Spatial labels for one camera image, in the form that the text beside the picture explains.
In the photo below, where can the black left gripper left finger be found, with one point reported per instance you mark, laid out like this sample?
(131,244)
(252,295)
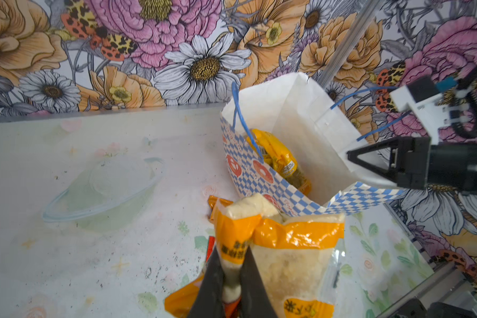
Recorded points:
(209,303)

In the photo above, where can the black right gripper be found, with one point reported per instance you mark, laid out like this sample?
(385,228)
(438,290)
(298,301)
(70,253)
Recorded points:
(419,163)

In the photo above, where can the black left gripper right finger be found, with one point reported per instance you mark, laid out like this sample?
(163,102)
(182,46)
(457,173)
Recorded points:
(254,299)

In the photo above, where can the orange yellow snack packet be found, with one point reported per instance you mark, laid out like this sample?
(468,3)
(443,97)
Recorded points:
(180,302)

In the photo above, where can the orange white snack bag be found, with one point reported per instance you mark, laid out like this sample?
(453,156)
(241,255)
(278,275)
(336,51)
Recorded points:
(297,257)

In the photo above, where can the yellow snack bag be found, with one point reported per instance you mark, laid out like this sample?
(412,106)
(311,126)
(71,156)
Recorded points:
(281,159)

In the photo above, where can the blue checkered paper bag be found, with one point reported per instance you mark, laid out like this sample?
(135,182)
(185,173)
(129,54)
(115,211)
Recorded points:
(299,113)

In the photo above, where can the red snack packet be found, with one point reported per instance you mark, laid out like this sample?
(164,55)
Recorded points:
(210,247)

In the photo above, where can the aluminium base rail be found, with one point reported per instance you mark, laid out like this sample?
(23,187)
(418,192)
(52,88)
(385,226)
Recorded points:
(450,292)

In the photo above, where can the aluminium corner post right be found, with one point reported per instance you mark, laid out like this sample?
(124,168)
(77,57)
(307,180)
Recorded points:
(356,31)

